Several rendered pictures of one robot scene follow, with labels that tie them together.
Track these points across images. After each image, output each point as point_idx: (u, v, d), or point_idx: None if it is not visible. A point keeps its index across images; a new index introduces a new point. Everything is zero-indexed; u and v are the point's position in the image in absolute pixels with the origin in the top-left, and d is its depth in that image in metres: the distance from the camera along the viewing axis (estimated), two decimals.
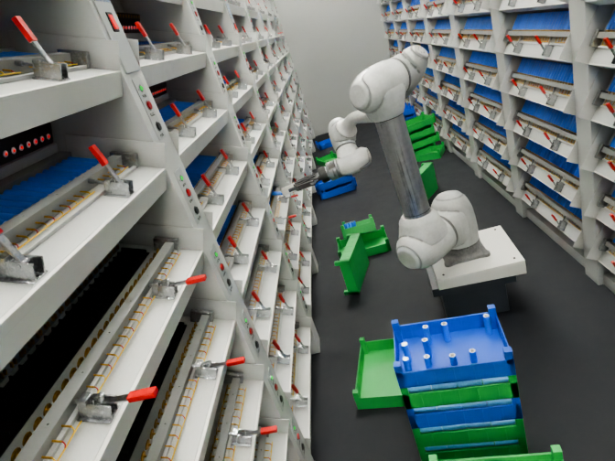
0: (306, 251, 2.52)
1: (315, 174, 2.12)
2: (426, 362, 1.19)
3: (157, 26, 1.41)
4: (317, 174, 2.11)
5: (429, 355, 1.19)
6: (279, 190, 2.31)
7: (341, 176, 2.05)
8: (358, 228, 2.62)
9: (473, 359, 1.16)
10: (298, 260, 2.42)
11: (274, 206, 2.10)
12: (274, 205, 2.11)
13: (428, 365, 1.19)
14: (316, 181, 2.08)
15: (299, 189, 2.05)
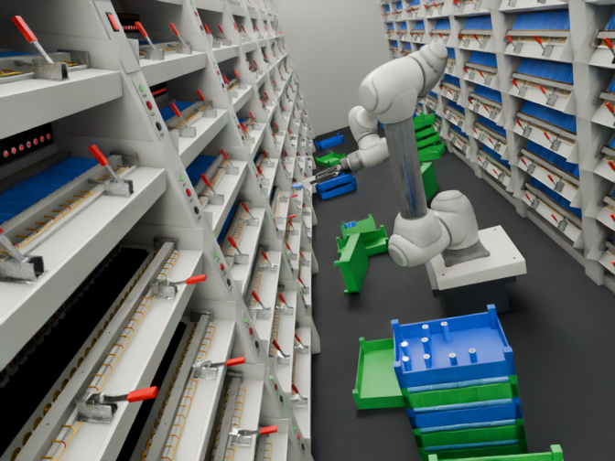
0: (306, 251, 2.52)
1: (338, 173, 2.00)
2: (426, 362, 1.19)
3: (157, 26, 1.41)
4: (339, 172, 2.00)
5: (429, 355, 1.19)
6: (279, 190, 2.31)
7: None
8: (358, 228, 2.62)
9: (473, 359, 1.16)
10: (298, 260, 2.42)
11: (274, 206, 2.10)
12: (274, 205, 2.11)
13: (428, 365, 1.19)
14: (335, 166, 2.04)
15: (319, 173, 2.09)
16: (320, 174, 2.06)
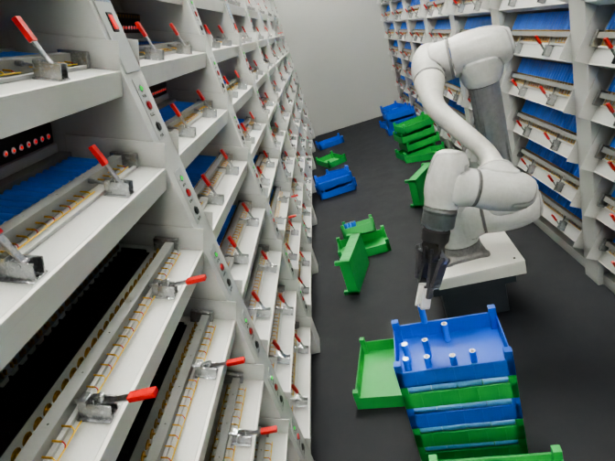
0: (306, 251, 2.52)
1: (444, 254, 1.18)
2: (426, 362, 1.19)
3: (157, 26, 1.41)
4: (442, 251, 1.19)
5: (429, 355, 1.19)
6: (279, 190, 2.31)
7: (423, 206, 1.20)
8: (358, 228, 2.62)
9: (473, 359, 1.16)
10: (298, 260, 2.42)
11: (274, 206, 2.10)
12: (274, 205, 2.11)
13: (428, 365, 1.19)
14: (426, 250, 1.23)
15: (415, 272, 1.28)
16: (422, 274, 1.25)
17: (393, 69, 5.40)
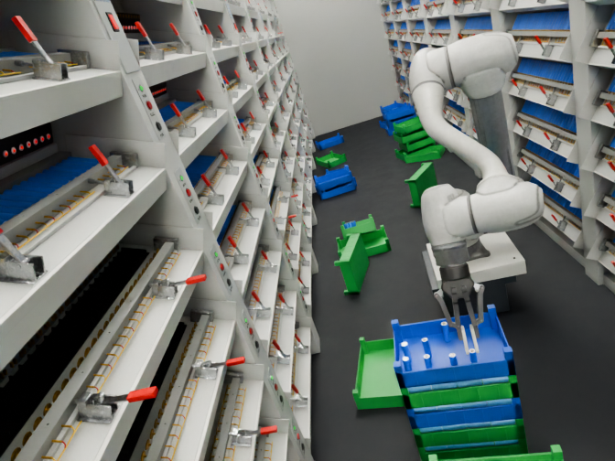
0: (306, 251, 2.52)
1: (476, 284, 1.16)
2: (426, 362, 1.19)
3: (157, 26, 1.41)
4: (471, 281, 1.16)
5: (429, 355, 1.19)
6: (279, 190, 2.31)
7: (439, 247, 1.14)
8: (358, 228, 2.62)
9: (473, 359, 1.16)
10: (298, 260, 2.42)
11: (274, 206, 2.10)
12: (274, 205, 2.11)
13: (428, 365, 1.19)
14: (456, 290, 1.16)
15: (447, 322, 1.17)
16: (459, 318, 1.16)
17: (393, 69, 5.40)
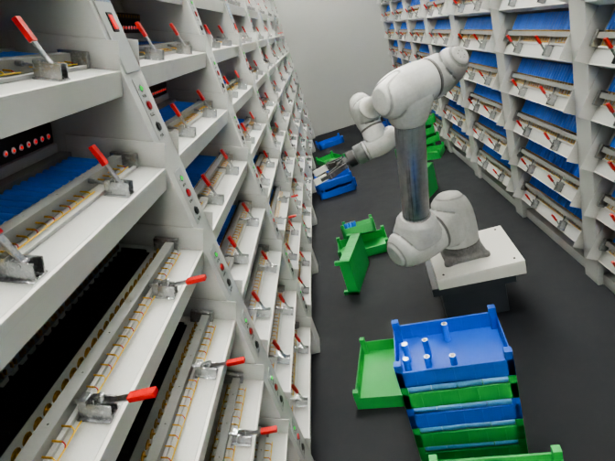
0: (306, 251, 2.52)
1: (346, 165, 1.95)
2: (426, 362, 1.19)
3: (157, 26, 1.41)
4: (346, 164, 1.96)
5: (429, 355, 1.19)
6: (279, 190, 2.31)
7: None
8: (358, 228, 2.62)
9: None
10: (298, 260, 2.42)
11: (274, 206, 2.10)
12: (274, 205, 2.11)
13: (428, 365, 1.19)
14: (339, 160, 2.00)
15: (329, 161, 2.09)
16: (329, 164, 2.06)
17: (393, 69, 5.40)
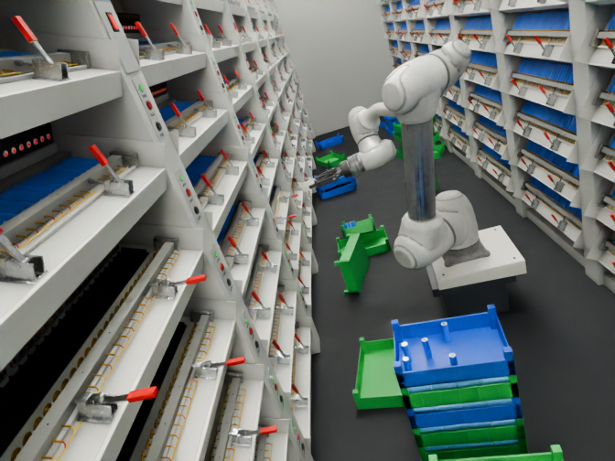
0: (306, 251, 2.52)
1: None
2: None
3: (157, 26, 1.41)
4: (338, 169, 2.01)
5: None
6: (279, 190, 2.31)
7: (364, 171, 1.95)
8: (358, 228, 2.62)
9: None
10: (298, 260, 2.42)
11: (274, 206, 2.10)
12: (274, 205, 2.11)
13: None
14: (337, 176, 1.98)
15: (320, 186, 1.95)
16: None
17: (393, 69, 5.40)
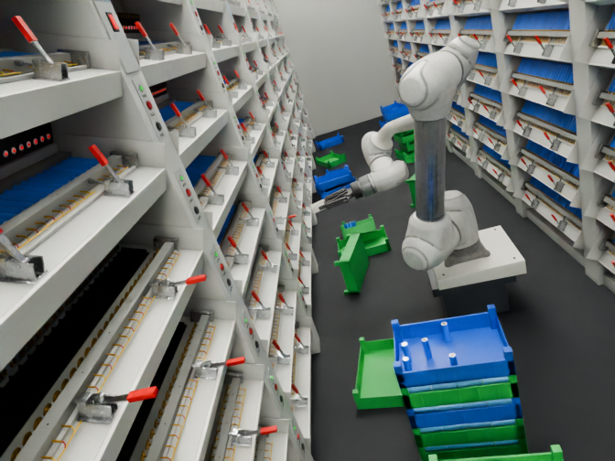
0: (306, 251, 2.52)
1: (349, 198, 1.87)
2: None
3: (157, 26, 1.41)
4: (350, 197, 1.88)
5: None
6: (275, 190, 2.31)
7: (368, 174, 1.90)
8: (358, 228, 2.62)
9: None
10: (298, 260, 2.42)
11: (270, 206, 2.09)
12: (270, 205, 2.11)
13: None
14: (345, 191, 1.92)
15: (329, 196, 1.98)
16: (329, 198, 1.95)
17: (393, 69, 5.40)
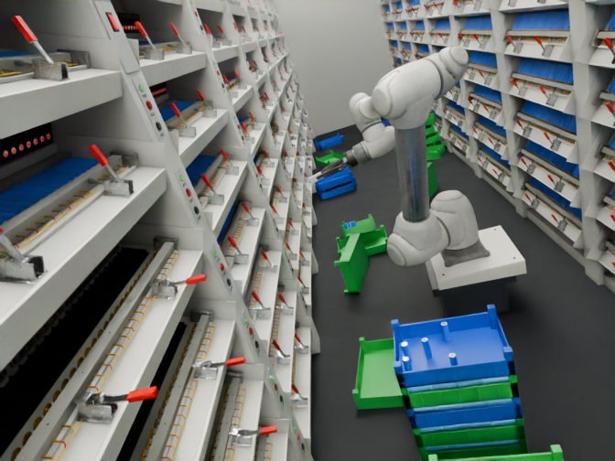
0: (306, 251, 2.52)
1: (344, 166, 1.95)
2: None
3: (157, 26, 1.41)
4: (345, 165, 1.96)
5: None
6: (275, 190, 2.31)
7: (361, 142, 1.97)
8: (358, 228, 2.62)
9: None
10: (298, 260, 2.42)
11: (269, 206, 2.09)
12: (269, 205, 2.11)
13: None
14: (340, 160, 1.99)
15: (325, 167, 2.04)
16: (327, 169, 2.01)
17: (393, 69, 5.40)
